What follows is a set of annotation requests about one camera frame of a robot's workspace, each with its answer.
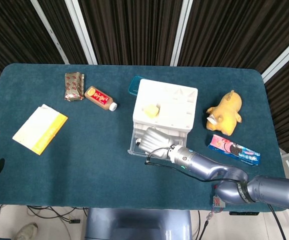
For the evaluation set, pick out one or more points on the white plastic drawer cabinet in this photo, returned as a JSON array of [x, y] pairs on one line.
[[174, 100]]

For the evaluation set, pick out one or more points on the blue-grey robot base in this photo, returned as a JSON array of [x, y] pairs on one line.
[[134, 225]]

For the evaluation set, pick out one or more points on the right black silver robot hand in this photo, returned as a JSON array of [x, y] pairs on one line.
[[155, 142]]

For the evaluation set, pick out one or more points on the brown drink bottle red label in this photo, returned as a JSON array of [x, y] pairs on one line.
[[98, 97]]

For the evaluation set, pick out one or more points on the clear plastic drawer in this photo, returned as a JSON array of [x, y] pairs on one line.
[[134, 147]]

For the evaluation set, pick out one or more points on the red emergency stop button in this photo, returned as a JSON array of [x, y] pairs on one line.
[[218, 202]]

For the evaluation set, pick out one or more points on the yellow plush toy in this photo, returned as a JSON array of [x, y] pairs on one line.
[[225, 113]]

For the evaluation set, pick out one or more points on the black table edge bar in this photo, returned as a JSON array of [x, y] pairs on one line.
[[243, 213]]

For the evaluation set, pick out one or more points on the yellow sticky note pad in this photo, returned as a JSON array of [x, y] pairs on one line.
[[152, 110]]

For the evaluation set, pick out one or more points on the white frame post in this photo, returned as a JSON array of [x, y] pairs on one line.
[[82, 32], [284, 56], [182, 32], [50, 31]]

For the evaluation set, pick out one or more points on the small black yellow connector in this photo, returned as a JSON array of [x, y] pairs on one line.
[[75, 221]]

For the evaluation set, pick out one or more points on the white shoe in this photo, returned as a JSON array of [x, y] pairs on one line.
[[27, 231]]

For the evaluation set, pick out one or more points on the gold foil snack packet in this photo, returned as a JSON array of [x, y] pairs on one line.
[[73, 86]]

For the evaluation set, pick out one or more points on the teal table cloth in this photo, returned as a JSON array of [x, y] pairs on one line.
[[109, 175]]

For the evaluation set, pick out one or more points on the white yellow flat box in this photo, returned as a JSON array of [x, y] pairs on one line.
[[37, 128]]

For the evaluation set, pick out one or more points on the blue pink cookie box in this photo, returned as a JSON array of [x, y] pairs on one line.
[[232, 148]]

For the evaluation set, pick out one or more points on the dark pleated curtain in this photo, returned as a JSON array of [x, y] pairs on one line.
[[134, 30]]

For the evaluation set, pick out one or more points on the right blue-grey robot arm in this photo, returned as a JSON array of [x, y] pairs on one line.
[[234, 190]]

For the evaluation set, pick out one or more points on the teal plastic box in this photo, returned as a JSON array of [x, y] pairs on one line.
[[134, 86]]

